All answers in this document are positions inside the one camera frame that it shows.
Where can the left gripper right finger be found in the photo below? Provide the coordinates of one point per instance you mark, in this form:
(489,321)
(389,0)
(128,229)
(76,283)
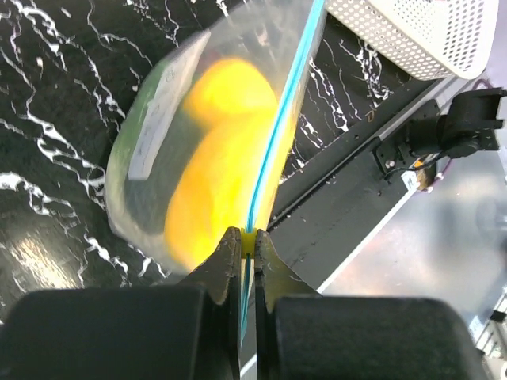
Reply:
(302,334)

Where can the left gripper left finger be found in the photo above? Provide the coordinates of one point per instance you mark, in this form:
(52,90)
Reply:
(188,330)

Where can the clear zip top bag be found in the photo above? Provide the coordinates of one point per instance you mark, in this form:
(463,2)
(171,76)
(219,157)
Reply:
(279,38)

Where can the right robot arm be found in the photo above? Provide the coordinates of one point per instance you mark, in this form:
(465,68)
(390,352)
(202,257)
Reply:
(468,127)

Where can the yellow fake lemon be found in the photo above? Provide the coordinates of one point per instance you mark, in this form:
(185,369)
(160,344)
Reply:
(228,88)
(216,187)

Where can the green fake lettuce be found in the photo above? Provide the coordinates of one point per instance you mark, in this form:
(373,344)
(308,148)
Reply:
(147,159)

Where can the black marble pattern mat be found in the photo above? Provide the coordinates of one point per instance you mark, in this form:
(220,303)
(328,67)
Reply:
(70,71)

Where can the white perforated basket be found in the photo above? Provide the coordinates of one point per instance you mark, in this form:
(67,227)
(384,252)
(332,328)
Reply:
(427,39)

